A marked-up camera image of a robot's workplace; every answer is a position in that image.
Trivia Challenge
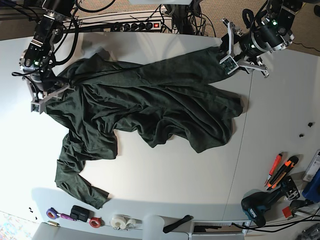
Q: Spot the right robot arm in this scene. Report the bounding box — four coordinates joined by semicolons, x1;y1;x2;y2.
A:
12;0;79;105

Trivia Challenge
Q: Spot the black strap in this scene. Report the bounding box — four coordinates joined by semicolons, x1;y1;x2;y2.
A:
162;214;193;234

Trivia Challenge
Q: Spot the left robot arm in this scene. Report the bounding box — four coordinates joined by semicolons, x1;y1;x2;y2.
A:
219;0;304;78

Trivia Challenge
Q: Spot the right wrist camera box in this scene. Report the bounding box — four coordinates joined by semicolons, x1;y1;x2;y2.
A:
31;100;46;114

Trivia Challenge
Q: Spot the black power strip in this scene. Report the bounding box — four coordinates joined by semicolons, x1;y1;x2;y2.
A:
110;21;162;33

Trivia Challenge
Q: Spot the black action camera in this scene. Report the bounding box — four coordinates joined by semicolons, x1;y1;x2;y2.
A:
69;205;90;222

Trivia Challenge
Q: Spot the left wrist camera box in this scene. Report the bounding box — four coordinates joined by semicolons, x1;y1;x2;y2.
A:
219;56;239;75

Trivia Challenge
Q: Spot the orange black utility knife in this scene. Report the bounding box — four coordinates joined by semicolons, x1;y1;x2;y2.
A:
266;155;299;191

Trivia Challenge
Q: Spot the blue box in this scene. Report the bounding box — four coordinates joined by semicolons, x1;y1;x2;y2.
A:
302;170;320;203

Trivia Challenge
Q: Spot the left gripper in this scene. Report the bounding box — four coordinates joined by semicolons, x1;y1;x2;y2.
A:
219;18;269;78

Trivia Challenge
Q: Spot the red tape roll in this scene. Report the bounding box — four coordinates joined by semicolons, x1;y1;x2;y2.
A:
89;217;102;229

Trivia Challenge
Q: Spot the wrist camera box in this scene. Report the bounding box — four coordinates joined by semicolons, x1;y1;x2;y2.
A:
31;100;46;114
219;56;239;75

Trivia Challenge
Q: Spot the purple tape roll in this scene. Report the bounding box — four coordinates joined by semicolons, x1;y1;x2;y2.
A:
46;207;59;220

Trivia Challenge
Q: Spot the clear tape roll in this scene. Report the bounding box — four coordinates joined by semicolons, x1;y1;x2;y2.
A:
126;218;142;229
109;214;127;230

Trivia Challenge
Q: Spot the teal black cordless drill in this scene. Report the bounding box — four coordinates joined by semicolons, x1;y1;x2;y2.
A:
241;176;300;228

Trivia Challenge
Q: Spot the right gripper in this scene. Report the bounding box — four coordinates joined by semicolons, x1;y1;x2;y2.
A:
23;77;71;104

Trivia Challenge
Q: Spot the dark green long-sleeve t-shirt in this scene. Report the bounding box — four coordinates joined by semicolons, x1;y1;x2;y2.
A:
45;47;243;209

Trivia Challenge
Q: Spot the purple marker pen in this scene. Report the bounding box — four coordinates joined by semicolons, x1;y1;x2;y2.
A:
57;213;76;221

